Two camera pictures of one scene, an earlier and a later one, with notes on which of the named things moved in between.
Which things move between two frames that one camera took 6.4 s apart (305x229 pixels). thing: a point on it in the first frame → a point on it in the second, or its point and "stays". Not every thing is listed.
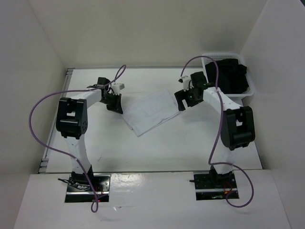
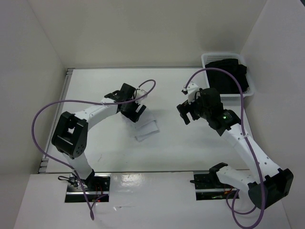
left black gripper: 117,107 → 133,115
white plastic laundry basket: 220,56 stays
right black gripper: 181,95 → 183,107
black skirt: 231,76 stays
